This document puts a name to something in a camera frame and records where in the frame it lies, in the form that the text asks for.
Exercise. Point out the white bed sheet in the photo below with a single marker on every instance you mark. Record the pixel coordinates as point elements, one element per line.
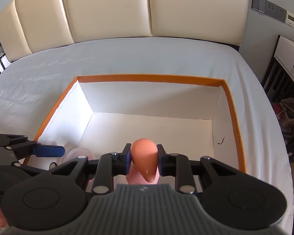
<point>30,87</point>

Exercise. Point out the orange pink silicone bottle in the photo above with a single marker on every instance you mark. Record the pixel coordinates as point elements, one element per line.
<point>144,166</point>

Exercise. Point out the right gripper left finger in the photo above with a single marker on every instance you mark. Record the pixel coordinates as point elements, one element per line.
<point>100,171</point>

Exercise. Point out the cream padded headboard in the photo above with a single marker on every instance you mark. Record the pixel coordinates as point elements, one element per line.
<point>29,26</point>

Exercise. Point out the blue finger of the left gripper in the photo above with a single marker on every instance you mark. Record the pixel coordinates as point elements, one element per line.
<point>49,151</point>

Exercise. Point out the white bedside drawer table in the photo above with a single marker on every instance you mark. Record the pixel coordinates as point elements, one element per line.
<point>278,84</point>

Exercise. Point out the white wall thermostat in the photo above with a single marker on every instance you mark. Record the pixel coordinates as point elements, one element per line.
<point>289,20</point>

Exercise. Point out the grey wall switch panel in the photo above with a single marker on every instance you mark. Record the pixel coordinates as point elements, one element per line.
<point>270,9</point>

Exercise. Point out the orange cardboard storage box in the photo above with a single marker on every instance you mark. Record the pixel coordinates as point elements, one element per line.
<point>190,115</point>

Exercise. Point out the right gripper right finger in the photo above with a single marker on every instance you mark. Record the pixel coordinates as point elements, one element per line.
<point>183,170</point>

